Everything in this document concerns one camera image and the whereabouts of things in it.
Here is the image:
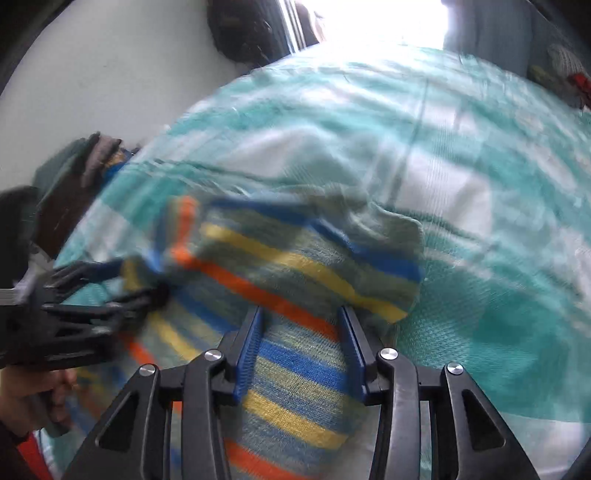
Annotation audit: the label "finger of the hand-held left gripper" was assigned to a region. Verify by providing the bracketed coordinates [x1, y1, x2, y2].
[41, 285, 169, 334]
[46, 257, 155, 298]

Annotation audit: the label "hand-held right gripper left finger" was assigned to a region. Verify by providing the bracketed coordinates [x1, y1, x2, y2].
[60, 305, 266, 480]

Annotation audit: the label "white crochet cloth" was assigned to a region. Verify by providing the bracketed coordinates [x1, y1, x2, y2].
[546, 42, 588, 77]

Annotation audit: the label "person's left hand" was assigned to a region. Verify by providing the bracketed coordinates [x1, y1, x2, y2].
[0, 367, 78, 437]

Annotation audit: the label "small red cloth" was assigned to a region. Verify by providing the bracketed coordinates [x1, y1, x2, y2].
[570, 73, 591, 109]

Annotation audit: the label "blue curtain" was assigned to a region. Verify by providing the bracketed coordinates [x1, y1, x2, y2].
[442, 0, 557, 81]

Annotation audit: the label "dark hanging clothes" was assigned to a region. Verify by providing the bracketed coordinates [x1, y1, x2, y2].
[205, 0, 301, 63]

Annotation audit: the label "teal white plaid blanket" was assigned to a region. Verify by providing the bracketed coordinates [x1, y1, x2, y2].
[39, 44, 591, 480]

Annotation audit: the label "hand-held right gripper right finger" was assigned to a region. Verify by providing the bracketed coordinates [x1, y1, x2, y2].
[338, 305, 542, 480]

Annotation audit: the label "striped knit sweater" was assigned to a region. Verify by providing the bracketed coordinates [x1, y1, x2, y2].
[69, 193, 426, 480]

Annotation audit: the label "red fuzzy cloth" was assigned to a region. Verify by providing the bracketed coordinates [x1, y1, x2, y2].
[18, 431, 58, 480]

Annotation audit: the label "olive green cloth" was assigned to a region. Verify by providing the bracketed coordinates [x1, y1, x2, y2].
[529, 65, 566, 93]

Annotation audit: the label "pile of folded clothes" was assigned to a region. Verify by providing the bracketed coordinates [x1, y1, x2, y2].
[28, 131, 139, 261]

